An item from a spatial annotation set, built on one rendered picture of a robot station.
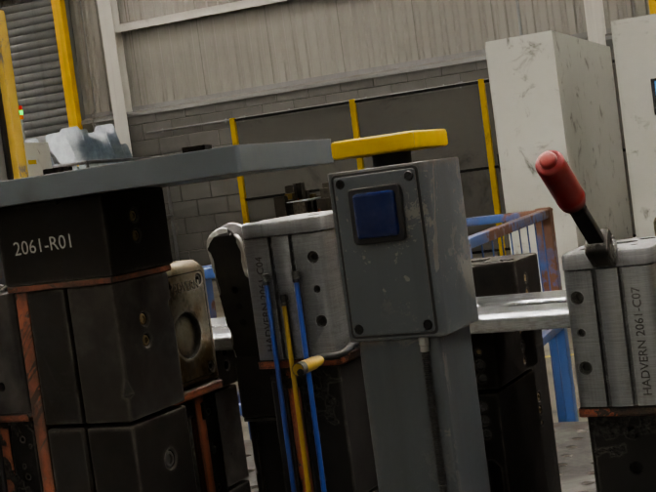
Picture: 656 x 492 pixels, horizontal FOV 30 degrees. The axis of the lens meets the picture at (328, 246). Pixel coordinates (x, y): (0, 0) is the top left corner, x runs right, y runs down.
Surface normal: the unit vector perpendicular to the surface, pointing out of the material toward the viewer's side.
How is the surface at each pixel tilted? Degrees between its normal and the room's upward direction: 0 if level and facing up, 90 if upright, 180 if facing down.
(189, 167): 90
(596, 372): 90
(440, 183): 90
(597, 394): 90
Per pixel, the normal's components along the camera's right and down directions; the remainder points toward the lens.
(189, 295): 0.89, -0.10
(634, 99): -0.32, 0.09
